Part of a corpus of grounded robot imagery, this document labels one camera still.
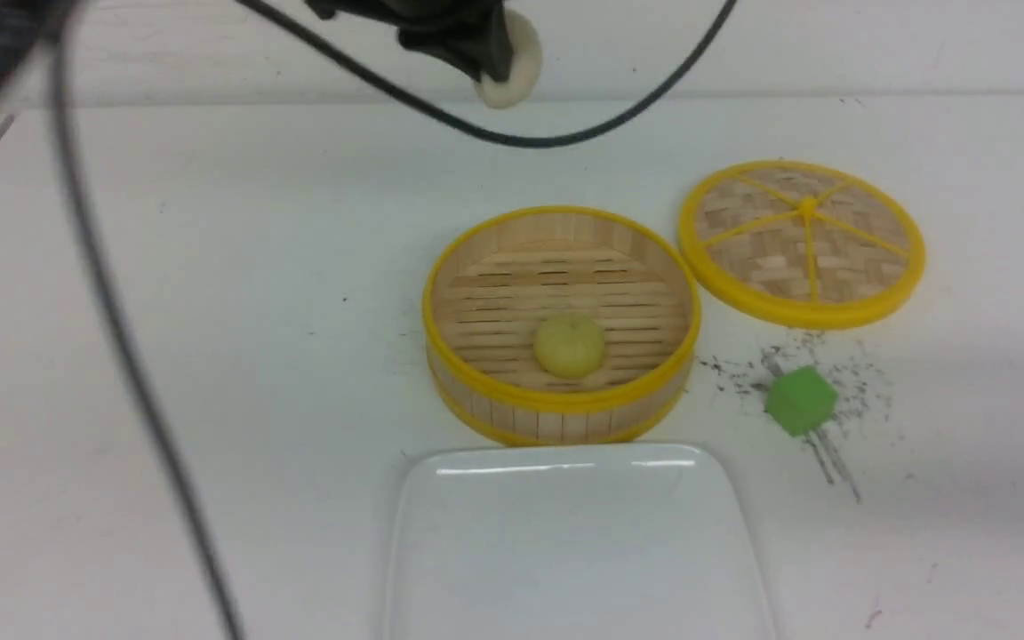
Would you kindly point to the white steamed bun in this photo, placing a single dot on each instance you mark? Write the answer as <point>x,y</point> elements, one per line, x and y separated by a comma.
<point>524,71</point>

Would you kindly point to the yellow rimmed bamboo steamer lid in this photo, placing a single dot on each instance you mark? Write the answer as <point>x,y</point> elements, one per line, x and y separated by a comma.
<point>801,245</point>

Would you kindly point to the yellow steamed bun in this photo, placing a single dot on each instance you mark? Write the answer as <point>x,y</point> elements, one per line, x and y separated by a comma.
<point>569,346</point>

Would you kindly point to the yellow rimmed bamboo steamer basket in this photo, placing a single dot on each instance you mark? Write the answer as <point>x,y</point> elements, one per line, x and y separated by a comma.
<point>498,282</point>

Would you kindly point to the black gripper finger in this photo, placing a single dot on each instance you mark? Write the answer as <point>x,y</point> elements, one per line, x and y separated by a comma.
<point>472,38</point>

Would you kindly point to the white rectangular plate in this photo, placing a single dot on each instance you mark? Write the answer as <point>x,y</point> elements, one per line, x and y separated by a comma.
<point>619,541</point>

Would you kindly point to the green cube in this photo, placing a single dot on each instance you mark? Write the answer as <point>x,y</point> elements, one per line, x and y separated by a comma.
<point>801,401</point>

